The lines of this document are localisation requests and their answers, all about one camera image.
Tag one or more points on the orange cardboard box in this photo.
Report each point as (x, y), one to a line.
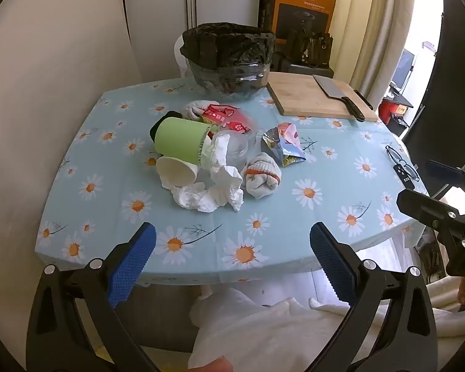
(306, 11)

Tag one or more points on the wooden cutting board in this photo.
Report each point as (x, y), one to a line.
(306, 99)

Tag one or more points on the bin with black bag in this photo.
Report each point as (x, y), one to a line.
(228, 58)

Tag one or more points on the computer monitor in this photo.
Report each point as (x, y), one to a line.
(405, 66)

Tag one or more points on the green paper cup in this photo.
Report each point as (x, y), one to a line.
(178, 139)

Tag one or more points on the white glove with orange trim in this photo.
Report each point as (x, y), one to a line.
(195, 108)

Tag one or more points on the clear plastic container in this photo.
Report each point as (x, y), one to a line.
(240, 147)

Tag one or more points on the white plastic chair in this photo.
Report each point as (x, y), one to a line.
(180, 60)

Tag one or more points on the red snack packet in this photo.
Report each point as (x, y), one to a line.
(226, 118)

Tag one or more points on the silver snack packet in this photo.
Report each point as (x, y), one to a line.
(283, 143)

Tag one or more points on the dark brown handbag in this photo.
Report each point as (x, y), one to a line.
(314, 50)

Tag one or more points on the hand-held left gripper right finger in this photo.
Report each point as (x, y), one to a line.
(331, 263)

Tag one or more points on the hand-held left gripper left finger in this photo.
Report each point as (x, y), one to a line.
(133, 263)

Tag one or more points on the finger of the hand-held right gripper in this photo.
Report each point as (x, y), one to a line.
(440, 167)
(422, 201)

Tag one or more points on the black eyeglasses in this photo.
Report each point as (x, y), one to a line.
(396, 155)

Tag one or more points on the beige curtain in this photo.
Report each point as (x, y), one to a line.
(372, 27)

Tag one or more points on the white tissue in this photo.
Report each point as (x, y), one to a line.
(209, 193)
(217, 149)

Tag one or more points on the red box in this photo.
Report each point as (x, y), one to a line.
(391, 114)

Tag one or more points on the white paper cup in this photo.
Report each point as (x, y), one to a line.
(174, 170)

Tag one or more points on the black remote key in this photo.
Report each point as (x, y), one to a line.
(405, 173)

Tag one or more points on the white sock orange stripe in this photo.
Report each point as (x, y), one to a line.
(261, 178)

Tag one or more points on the white cloth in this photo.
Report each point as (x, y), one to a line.
(263, 333)

